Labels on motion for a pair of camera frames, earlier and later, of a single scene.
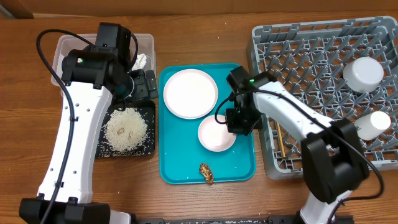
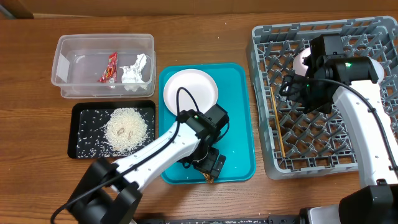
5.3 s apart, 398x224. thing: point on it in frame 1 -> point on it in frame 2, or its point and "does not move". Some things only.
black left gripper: x=146 y=87 -> x=209 y=164
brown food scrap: x=207 y=173 does not move
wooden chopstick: x=281 y=140 does not move
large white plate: x=190 y=94 does not move
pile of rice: x=126 y=130 does not move
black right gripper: x=233 y=126 -> x=324 y=104
